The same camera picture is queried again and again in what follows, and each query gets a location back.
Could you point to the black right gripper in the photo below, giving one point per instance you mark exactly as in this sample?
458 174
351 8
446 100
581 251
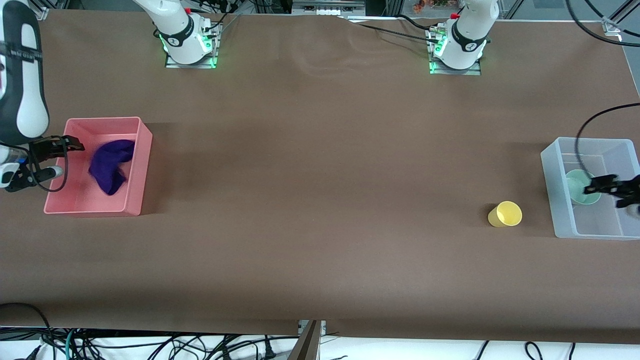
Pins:
44 148

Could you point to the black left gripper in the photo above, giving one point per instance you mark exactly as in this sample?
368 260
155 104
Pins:
626 189

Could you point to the pale green bowl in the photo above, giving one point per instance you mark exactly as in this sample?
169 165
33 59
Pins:
577 185

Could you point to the purple cloth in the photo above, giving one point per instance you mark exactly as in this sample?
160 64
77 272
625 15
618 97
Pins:
110 167

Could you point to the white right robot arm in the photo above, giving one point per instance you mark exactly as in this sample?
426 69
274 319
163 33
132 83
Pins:
25 75

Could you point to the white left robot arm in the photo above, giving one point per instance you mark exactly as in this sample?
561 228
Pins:
465 35

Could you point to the yellow plastic cup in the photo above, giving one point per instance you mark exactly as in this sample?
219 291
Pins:
506 214

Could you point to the translucent plastic bin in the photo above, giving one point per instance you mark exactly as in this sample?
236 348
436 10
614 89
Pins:
595 220

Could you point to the pink plastic bin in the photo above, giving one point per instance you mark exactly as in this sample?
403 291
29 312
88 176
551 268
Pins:
75 200

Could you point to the orange background object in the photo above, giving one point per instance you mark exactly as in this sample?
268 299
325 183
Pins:
430 5

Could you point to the brown table cover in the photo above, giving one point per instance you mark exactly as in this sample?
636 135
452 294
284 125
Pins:
320 150

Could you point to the grey power strip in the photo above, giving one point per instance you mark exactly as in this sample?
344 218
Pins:
327 7

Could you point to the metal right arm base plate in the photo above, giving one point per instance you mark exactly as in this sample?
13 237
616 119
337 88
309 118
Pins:
192 62

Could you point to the metal corner bracket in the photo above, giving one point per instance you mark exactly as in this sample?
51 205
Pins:
612 26

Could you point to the metal table bracket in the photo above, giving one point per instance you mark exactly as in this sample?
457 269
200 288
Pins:
310 345

